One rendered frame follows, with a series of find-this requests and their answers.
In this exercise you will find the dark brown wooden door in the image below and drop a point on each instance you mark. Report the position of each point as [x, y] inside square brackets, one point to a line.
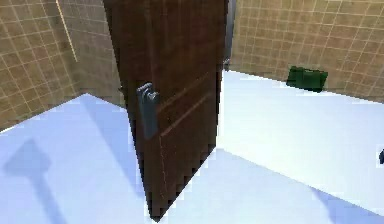
[180, 66]

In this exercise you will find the dark green box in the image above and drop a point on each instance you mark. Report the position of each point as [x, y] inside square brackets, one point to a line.
[306, 78]

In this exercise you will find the small dark blue object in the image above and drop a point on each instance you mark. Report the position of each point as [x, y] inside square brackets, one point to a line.
[381, 156]

